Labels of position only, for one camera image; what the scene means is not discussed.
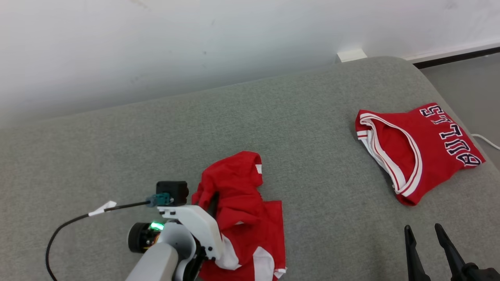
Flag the red Bulls basketball jersey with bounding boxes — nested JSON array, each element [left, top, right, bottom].
[[355, 103, 486, 206]]

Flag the black cable with teal connector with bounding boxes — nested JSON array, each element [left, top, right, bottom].
[[46, 194, 174, 281]]

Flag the black baseboard strip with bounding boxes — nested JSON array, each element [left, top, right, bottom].
[[412, 46, 500, 69]]

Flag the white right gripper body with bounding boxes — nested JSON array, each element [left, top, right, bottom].
[[452, 263, 500, 281]]

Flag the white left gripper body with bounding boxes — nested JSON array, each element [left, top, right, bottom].
[[157, 205, 224, 281]]

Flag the red white-striped basketball shorts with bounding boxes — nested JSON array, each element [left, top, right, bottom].
[[191, 151, 288, 281]]

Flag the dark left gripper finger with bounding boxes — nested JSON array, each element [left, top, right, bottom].
[[206, 192, 220, 219]]

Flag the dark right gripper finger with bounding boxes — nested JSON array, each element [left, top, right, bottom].
[[435, 223, 469, 281], [404, 225, 431, 281]]

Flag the white wall trunking box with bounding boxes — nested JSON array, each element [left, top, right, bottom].
[[337, 48, 368, 63]]

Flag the white floor cable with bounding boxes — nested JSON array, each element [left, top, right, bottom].
[[471, 134, 500, 150]]

